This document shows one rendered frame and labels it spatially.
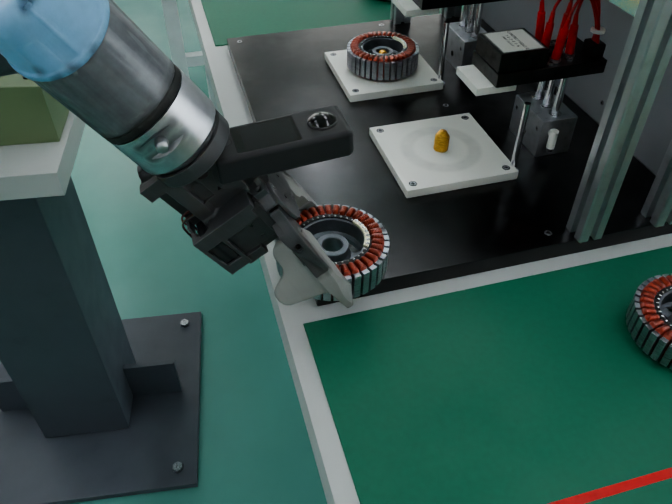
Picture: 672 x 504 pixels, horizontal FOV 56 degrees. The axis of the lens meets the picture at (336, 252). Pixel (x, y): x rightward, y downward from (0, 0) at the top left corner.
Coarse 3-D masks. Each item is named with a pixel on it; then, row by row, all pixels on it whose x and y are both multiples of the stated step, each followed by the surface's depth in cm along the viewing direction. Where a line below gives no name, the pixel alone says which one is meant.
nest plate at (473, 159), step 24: (432, 120) 88; (456, 120) 88; (384, 144) 84; (408, 144) 84; (432, 144) 84; (456, 144) 84; (480, 144) 84; (408, 168) 80; (432, 168) 80; (456, 168) 80; (480, 168) 80; (504, 168) 80; (408, 192) 77; (432, 192) 78
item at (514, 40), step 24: (480, 48) 77; (504, 48) 74; (528, 48) 74; (552, 48) 79; (576, 48) 79; (456, 72) 80; (480, 72) 78; (504, 72) 74; (528, 72) 75; (552, 72) 76; (576, 72) 77; (600, 72) 78; (552, 96) 82
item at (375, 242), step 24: (312, 216) 64; (336, 216) 64; (360, 216) 64; (336, 240) 63; (360, 240) 64; (384, 240) 62; (336, 264) 59; (360, 264) 59; (384, 264) 61; (360, 288) 59
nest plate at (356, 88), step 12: (336, 60) 102; (420, 60) 102; (336, 72) 99; (348, 72) 99; (420, 72) 99; (432, 72) 99; (348, 84) 96; (360, 84) 96; (372, 84) 96; (384, 84) 96; (396, 84) 96; (408, 84) 96; (420, 84) 96; (432, 84) 96; (348, 96) 95; (360, 96) 94; (372, 96) 95; (384, 96) 95
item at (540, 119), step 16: (528, 96) 85; (544, 96) 85; (512, 112) 87; (544, 112) 82; (560, 112) 82; (512, 128) 88; (528, 128) 84; (544, 128) 81; (560, 128) 82; (528, 144) 85; (544, 144) 83; (560, 144) 84
